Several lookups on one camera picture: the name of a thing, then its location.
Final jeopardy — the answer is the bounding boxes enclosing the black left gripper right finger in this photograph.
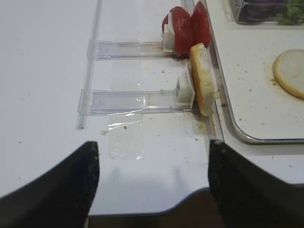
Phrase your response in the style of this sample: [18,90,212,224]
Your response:
[208,140,304,228]

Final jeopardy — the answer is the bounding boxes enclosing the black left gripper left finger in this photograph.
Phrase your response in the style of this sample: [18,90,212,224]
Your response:
[0,142,99,228]

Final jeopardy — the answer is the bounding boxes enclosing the upright bread bun slice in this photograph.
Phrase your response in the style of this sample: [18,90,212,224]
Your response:
[190,43,215,116]

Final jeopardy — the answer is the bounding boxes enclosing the white pusher block bread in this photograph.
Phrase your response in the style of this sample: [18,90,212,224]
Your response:
[175,74,195,109]

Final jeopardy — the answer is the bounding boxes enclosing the back red tomato slice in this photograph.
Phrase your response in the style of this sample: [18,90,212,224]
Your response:
[191,1,211,48]

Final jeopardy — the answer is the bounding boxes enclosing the red tomato slice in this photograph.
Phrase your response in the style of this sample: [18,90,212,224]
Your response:
[162,6,194,57]
[191,1,211,48]

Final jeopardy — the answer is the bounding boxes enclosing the green lettuce in container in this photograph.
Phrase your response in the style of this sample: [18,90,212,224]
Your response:
[277,0,304,25]

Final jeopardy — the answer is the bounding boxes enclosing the front red tomato slice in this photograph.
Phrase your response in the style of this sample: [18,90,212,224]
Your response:
[162,6,194,57]

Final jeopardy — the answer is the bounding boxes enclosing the clear outer left strip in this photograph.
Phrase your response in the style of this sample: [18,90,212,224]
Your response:
[76,0,103,130]

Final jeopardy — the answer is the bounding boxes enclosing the round bun base on tray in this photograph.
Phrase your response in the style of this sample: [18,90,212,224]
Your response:
[273,49,304,100]

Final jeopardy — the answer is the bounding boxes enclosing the metal baking tray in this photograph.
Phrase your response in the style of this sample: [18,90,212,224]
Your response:
[205,0,304,143]

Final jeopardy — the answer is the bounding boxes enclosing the white pusher block tomatoes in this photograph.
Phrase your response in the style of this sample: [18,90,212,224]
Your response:
[163,24,175,53]

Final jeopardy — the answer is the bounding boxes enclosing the purple cabbage leaf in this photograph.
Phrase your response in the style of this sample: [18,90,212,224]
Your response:
[238,0,287,23]

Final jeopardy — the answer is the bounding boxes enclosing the clear plastic salad container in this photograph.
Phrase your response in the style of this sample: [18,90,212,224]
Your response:
[229,0,304,25]

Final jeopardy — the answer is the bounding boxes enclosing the clear rail near bread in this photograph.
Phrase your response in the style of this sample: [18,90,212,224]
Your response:
[87,90,192,116]

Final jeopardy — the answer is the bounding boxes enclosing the clear rail near tomatoes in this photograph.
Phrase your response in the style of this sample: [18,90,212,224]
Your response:
[87,40,176,61]

